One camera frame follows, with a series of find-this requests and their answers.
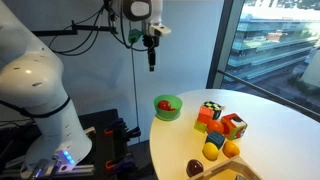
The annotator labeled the wooden crate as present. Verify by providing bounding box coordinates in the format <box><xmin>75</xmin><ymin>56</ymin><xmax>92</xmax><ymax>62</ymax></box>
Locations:
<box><xmin>188</xmin><ymin>154</ymin><xmax>264</xmax><ymax>180</ymax></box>

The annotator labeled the green cable connector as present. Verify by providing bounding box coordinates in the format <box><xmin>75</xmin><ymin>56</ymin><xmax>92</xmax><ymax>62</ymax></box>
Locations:
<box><xmin>127</xmin><ymin>28</ymin><xmax>144</xmax><ymax>45</ymax></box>

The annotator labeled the yellow toy lemon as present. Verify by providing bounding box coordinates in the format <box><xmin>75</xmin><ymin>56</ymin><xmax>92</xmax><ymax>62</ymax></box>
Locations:
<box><xmin>202</xmin><ymin>141</ymin><xmax>220</xmax><ymax>162</ymax></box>

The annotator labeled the dark window frame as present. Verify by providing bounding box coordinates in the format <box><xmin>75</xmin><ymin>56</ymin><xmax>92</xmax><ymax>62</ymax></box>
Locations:
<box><xmin>205</xmin><ymin>0</ymin><xmax>246</xmax><ymax>90</ymax></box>

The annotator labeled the red multicolour soft cube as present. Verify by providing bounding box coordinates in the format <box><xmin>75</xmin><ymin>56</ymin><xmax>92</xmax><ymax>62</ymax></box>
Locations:
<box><xmin>220</xmin><ymin>112</ymin><xmax>248</xmax><ymax>141</ymax></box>

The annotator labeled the dark balcony railing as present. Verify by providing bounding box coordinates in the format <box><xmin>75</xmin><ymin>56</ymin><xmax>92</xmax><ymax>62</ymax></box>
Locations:
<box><xmin>216</xmin><ymin>69</ymin><xmax>320</xmax><ymax>120</ymax></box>

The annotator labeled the black white checkered block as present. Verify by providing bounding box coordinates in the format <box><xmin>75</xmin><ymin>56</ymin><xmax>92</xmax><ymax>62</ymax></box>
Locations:
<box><xmin>202</xmin><ymin>100</ymin><xmax>225</xmax><ymax>120</ymax></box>

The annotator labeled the black orange clamp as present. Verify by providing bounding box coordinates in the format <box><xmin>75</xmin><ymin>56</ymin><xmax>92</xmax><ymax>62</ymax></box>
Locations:
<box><xmin>103</xmin><ymin>117</ymin><xmax>129</xmax><ymax>138</ymax></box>
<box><xmin>104</xmin><ymin>155</ymin><xmax>135</xmax><ymax>175</ymax></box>
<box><xmin>125</xmin><ymin>125</ymin><xmax>142</xmax><ymax>140</ymax></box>

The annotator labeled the orange toy ball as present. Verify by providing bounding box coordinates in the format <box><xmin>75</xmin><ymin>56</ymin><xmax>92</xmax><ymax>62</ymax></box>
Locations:
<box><xmin>206</xmin><ymin>119</ymin><xmax>225</xmax><ymax>135</ymax></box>

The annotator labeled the dark purple toy plum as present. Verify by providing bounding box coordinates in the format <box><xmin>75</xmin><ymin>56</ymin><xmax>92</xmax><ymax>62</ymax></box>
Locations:
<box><xmin>185</xmin><ymin>158</ymin><xmax>205</xmax><ymax>178</ymax></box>

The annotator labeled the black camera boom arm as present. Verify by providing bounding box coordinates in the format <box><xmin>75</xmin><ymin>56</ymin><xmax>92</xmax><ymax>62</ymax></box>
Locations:
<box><xmin>31</xmin><ymin>20</ymin><xmax>118</xmax><ymax>38</ymax></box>

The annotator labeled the black cable bundle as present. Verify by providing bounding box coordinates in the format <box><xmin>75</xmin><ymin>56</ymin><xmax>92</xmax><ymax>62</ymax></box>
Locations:
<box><xmin>48</xmin><ymin>0</ymin><xmax>148</xmax><ymax>57</ymax></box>

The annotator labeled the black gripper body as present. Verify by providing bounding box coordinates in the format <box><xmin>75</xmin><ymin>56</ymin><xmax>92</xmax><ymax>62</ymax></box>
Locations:
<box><xmin>142</xmin><ymin>33</ymin><xmax>160</xmax><ymax>54</ymax></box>

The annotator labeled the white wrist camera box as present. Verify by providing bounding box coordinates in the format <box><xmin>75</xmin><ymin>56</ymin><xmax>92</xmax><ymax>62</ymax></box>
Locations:
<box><xmin>146</xmin><ymin>22</ymin><xmax>172</xmax><ymax>38</ymax></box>

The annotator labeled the light green block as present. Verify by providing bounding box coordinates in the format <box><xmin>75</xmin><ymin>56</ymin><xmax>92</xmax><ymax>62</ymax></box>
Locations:
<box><xmin>193</xmin><ymin>120</ymin><xmax>208</xmax><ymax>134</ymax></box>

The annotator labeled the red toy fruit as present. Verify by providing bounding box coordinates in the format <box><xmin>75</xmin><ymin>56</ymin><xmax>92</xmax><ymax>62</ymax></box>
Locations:
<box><xmin>157</xmin><ymin>99</ymin><xmax>177</xmax><ymax>112</ymax></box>

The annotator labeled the black cable loop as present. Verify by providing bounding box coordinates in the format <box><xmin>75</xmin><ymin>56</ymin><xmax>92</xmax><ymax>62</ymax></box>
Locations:
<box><xmin>0</xmin><ymin>96</ymin><xmax>72</xmax><ymax>120</ymax></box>

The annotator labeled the blue block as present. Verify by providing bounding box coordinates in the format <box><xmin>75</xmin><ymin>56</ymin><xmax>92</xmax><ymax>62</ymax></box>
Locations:
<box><xmin>204</xmin><ymin>130</ymin><xmax>226</xmax><ymax>150</ymax></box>

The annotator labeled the thin hanging black cable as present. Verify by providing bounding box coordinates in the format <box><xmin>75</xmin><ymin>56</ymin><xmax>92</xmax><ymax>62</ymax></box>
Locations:
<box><xmin>129</xmin><ymin>43</ymin><xmax>140</xmax><ymax>134</ymax></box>

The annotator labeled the glass office building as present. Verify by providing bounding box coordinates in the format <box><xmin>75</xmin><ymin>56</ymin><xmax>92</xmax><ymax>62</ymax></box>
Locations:
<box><xmin>228</xmin><ymin>0</ymin><xmax>320</xmax><ymax>80</ymax></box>

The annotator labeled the aluminium rail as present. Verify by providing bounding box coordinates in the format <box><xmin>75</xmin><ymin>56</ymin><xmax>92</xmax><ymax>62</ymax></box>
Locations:
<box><xmin>0</xmin><ymin>162</ymin><xmax>98</xmax><ymax>180</ymax></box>

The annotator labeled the orange toy fruit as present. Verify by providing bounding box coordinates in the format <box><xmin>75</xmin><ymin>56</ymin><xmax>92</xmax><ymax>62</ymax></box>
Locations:
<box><xmin>221</xmin><ymin>140</ymin><xmax>241</xmax><ymax>159</ymax></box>

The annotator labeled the green plastic bowl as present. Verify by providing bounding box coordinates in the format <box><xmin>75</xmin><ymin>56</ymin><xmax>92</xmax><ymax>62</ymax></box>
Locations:
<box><xmin>153</xmin><ymin>94</ymin><xmax>184</xmax><ymax>122</ymax></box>

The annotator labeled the orange block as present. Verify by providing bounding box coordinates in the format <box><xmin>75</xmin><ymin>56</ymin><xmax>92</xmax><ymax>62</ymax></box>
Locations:
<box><xmin>196</xmin><ymin>105</ymin><xmax>214</xmax><ymax>126</ymax></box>

